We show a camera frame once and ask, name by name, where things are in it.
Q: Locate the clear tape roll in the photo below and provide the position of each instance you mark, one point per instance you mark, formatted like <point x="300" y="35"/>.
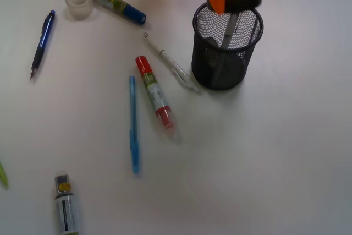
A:
<point x="79" y="9"/>

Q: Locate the grey pen in holder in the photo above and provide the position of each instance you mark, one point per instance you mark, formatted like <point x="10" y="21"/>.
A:
<point x="230" y="29"/>

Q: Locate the black mesh pen holder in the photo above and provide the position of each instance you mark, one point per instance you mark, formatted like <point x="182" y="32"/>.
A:
<point x="222" y="69"/>

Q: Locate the white pen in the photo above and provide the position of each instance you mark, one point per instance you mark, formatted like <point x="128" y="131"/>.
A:
<point x="182" y="76"/>

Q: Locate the light blue pen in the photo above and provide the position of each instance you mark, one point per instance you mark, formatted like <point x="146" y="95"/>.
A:
<point x="134" y="145"/>

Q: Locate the dark blue ballpoint pen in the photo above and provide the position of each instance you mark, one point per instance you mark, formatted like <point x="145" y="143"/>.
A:
<point x="45" y="33"/>

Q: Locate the green pen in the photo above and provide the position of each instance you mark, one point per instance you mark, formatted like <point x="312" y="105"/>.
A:
<point x="3" y="177"/>

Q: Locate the blue capped marker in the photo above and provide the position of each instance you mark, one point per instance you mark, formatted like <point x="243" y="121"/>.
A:
<point x="123" y="9"/>

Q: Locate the red capped marker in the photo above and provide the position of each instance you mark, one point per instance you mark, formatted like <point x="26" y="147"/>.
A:
<point x="158" y="100"/>

